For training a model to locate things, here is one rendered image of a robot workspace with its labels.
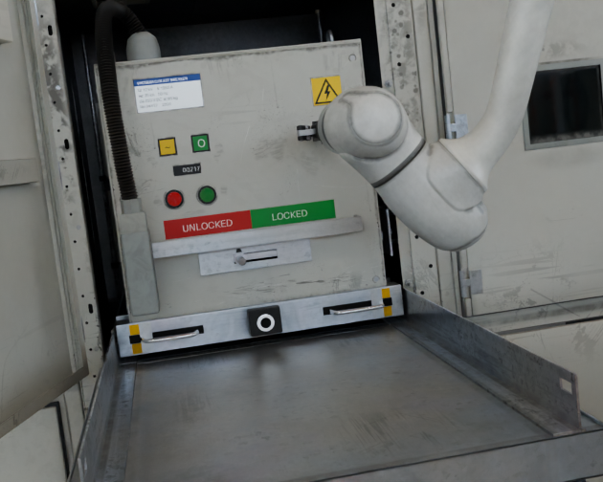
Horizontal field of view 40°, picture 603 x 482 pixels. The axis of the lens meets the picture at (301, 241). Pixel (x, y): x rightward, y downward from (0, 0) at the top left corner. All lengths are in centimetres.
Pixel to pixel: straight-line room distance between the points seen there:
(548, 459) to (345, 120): 50
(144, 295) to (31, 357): 21
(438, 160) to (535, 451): 43
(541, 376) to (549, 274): 64
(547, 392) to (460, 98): 72
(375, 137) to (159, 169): 53
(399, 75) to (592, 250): 52
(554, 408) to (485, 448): 12
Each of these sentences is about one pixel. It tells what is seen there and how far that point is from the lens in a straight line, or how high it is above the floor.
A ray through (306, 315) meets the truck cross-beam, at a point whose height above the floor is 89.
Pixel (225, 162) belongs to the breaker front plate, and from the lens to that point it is 155.
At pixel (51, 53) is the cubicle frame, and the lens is 157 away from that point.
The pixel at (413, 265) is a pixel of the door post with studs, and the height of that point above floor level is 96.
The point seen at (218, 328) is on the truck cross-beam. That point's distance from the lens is 156.
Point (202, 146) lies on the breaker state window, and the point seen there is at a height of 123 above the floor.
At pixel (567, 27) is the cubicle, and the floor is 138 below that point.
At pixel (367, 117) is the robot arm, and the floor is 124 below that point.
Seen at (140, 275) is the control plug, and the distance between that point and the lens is 144.
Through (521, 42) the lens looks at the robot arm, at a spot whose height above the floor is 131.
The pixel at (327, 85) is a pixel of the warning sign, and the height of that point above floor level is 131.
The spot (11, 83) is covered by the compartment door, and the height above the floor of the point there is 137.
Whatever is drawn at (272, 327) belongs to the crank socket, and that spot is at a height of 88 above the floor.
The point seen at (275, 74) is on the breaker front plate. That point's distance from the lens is 156.
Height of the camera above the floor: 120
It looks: 6 degrees down
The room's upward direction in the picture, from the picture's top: 7 degrees counter-clockwise
